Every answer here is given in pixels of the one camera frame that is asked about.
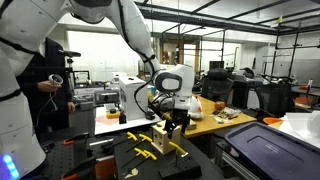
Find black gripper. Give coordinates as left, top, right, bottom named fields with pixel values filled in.
left=163, top=108, right=191, bottom=140

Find wooden shape sorter box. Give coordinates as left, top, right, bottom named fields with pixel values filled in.
left=151, top=120, right=183, bottom=156

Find white handheld controller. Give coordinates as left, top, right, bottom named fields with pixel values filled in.
left=47, top=73, right=65, bottom=86

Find small tan box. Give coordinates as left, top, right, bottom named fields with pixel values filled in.
left=186, top=118, right=198, bottom=131

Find black wedge hex key stand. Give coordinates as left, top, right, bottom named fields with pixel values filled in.
left=157, top=153, right=203, bottom=180

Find white box with black print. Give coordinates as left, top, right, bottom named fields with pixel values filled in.
left=118, top=76, right=149, bottom=122

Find grey electronics box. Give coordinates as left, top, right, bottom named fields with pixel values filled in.
left=93, top=89, right=120, bottom=106

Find operator left hand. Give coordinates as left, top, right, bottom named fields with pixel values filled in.
left=67, top=101, right=76, bottom=114

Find operator right hand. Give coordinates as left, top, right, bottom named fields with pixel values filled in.
left=36, top=80, right=63, bottom=94

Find light wooden desk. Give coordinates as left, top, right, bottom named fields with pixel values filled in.
left=148, top=88, right=258, bottom=139

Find yellow block on mat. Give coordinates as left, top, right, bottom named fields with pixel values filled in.
left=128, top=149, right=158, bottom=175

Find brown round object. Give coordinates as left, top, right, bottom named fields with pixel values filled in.
left=214, top=100, right=227, bottom=112

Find clear plastic bags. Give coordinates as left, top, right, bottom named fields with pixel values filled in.
left=212, top=106, right=242, bottom=125

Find small black block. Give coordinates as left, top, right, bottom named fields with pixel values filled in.
left=118, top=112, right=128, bottom=125

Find black highback office chair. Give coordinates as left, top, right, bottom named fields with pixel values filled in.
left=200, top=67, right=234, bottom=104

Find yellow and black tape roll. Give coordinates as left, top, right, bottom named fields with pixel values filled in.
left=105, top=108, right=122, bottom=120

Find black cabinet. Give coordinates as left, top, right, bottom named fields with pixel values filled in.
left=231, top=79, right=258, bottom=109

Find white table board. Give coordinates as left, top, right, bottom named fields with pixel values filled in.
left=94, top=105, right=163, bottom=136

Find small black monitor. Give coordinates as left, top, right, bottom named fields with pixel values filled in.
left=208, top=60, right=225, bottom=71

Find silver metal rod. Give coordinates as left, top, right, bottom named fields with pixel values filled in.
left=88, top=137, right=115, bottom=148

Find orange bowl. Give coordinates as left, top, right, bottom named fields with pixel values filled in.
left=262, top=116, right=284, bottom=126

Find navy plastic tote lid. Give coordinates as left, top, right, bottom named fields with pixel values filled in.
left=224, top=121, right=320, bottom=180

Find black mesh chair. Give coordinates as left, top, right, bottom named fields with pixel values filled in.
left=254, top=81, right=296, bottom=118

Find black orange bar clamp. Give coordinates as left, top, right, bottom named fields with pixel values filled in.
left=62, top=132, right=90, bottom=147
left=60, top=155, right=98, bottom=180

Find white plastic sheet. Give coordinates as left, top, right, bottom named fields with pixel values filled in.
left=278, top=110, right=320, bottom=149

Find black vertical pole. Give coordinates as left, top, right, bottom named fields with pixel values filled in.
left=270, top=24, right=279, bottom=78
left=288, top=23, right=301, bottom=79

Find person in dark jacket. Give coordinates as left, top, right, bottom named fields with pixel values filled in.
left=16, top=36, right=77, bottom=134

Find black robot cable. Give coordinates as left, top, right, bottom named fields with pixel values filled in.
left=116, top=0, right=174, bottom=116

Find aluminium table frame rail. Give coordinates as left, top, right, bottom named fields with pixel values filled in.
left=214, top=139, right=261, bottom=180

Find black open frame machine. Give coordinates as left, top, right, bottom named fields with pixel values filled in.
left=72, top=70, right=91, bottom=89

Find black ceiling frame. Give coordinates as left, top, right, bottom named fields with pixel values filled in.
left=49, top=0, right=320, bottom=38

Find black camera tripod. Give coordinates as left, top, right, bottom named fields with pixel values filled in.
left=65, top=56, right=76, bottom=101

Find black bar camera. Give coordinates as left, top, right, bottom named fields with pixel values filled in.
left=59, top=49, right=82, bottom=58

